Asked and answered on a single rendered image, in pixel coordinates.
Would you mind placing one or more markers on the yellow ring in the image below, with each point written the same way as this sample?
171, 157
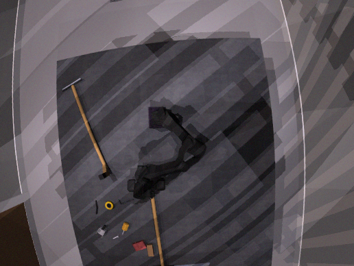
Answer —
109, 205

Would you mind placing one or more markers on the red block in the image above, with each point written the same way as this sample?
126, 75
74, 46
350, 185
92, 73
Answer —
139, 245

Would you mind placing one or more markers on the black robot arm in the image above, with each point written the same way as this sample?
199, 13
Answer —
142, 187

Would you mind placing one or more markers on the brown rectangular block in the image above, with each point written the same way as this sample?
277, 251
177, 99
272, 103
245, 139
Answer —
150, 249

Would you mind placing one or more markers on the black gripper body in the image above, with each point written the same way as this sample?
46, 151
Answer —
159, 185

